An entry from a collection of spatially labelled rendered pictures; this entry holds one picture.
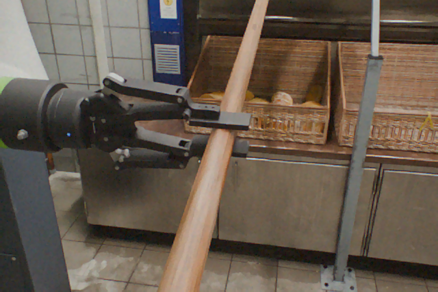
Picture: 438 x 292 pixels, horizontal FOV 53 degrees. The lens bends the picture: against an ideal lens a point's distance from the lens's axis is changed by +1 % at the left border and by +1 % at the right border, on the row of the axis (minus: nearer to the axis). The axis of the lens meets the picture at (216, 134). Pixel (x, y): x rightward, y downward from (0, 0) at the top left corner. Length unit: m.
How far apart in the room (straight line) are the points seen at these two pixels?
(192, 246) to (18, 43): 0.48
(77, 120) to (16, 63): 0.21
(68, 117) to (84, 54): 1.81
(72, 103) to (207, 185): 0.21
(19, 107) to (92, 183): 1.42
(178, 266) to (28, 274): 1.19
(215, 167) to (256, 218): 1.41
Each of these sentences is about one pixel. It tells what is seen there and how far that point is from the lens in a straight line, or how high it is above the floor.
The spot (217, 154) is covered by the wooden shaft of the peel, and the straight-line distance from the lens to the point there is 0.46.
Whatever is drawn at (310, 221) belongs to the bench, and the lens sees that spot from 1.84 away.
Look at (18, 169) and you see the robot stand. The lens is 1.35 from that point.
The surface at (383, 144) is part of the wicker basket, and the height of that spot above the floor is 0.60.
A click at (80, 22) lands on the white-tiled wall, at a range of 2.30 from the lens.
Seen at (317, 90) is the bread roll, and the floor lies 0.66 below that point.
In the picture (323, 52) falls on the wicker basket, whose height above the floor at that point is 0.80.
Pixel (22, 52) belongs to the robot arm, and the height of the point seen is 1.17.
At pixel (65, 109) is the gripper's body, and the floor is 1.16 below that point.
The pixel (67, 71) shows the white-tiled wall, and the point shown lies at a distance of 2.42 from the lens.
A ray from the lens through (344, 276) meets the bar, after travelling 1.95.
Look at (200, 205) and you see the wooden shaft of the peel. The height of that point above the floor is 1.13.
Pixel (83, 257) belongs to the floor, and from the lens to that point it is 2.10.
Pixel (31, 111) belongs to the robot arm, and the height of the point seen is 1.16.
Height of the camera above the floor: 1.37
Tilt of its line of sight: 27 degrees down
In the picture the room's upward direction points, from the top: straight up
